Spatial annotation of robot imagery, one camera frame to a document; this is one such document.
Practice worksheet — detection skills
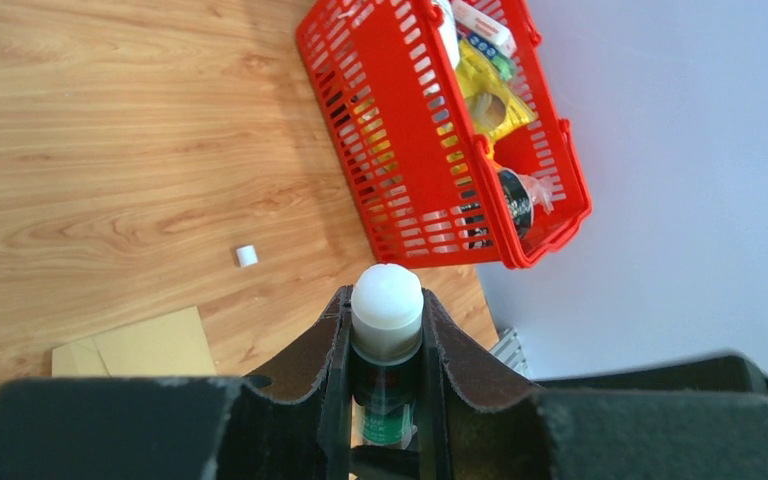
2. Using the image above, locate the white red small box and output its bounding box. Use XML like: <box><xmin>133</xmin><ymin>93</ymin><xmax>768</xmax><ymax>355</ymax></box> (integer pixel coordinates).
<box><xmin>451</xmin><ymin>0</ymin><xmax>518</xmax><ymax>58</ymax></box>

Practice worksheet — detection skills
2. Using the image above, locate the white crumpled bag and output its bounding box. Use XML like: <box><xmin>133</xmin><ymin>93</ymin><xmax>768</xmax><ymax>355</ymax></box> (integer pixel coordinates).
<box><xmin>432</xmin><ymin>0</ymin><xmax>461</xmax><ymax>70</ymax></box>

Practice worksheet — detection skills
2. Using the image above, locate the green packet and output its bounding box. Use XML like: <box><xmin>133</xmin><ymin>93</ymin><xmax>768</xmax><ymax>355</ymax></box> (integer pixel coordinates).
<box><xmin>466</xmin><ymin>32</ymin><xmax>516</xmax><ymax>82</ymax></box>

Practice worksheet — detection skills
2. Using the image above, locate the black snack packet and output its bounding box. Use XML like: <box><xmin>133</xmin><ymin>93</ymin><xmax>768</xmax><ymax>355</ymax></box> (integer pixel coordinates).
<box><xmin>497</xmin><ymin>169</ymin><xmax>534</xmax><ymax>239</ymax></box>

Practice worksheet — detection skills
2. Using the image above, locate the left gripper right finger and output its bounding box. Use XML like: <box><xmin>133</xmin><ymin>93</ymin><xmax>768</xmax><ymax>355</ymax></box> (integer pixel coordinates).
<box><xmin>418</xmin><ymin>292</ymin><xmax>768</xmax><ymax>479</ymax></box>

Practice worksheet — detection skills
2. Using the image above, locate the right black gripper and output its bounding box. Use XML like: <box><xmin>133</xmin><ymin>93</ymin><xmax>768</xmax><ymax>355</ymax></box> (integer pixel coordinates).
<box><xmin>537</xmin><ymin>354</ymin><xmax>768</xmax><ymax>396</ymax></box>

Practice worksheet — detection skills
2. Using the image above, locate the yellow snack bag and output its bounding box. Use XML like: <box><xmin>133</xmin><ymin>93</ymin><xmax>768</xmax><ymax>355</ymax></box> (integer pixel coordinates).
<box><xmin>455</xmin><ymin>39</ymin><xmax>537</xmax><ymax>142</ymax></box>

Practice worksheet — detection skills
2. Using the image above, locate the brown paper envelope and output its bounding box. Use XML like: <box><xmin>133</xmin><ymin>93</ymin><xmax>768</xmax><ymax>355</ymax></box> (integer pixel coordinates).
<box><xmin>51</xmin><ymin>306</ymin><xmax>216</xmax><ymax>377</ymax></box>

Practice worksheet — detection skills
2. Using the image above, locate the red plastic basket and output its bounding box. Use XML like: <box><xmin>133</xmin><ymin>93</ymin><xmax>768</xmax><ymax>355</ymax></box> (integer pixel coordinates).
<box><xmin>296</xmin><ymin>0</ymin><xmax>592</xmax><ymax>269</ymax></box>

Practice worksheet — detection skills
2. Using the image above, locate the white glue stick cap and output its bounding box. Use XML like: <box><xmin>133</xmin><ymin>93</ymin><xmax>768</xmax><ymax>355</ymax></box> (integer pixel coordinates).
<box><xmin>235</xmin><ymin>245</ymin><xmax>259</xmax><ymax>268</ymax></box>

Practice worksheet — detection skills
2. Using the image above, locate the aluminium frame rail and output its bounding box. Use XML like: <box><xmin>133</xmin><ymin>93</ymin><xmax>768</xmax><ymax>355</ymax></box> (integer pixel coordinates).
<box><xmin>489</xmin><ymin>328</ymin><xmax>529</xmax><ymax>377</ymax></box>

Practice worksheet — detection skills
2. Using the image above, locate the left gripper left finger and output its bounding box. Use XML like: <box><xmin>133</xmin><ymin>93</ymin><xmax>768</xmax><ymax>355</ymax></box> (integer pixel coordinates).
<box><xmin>0</xmin><ymin>286</ymin><xmax>351</xmax><ymax>479</ymax></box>

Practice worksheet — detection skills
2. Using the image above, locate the green white glue stick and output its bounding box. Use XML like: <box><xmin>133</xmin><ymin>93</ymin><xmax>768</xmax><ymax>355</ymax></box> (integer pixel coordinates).
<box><xmin>350</xmin><ymin>263</ymin><xmax>424</xmax><ymax>449</ymax></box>

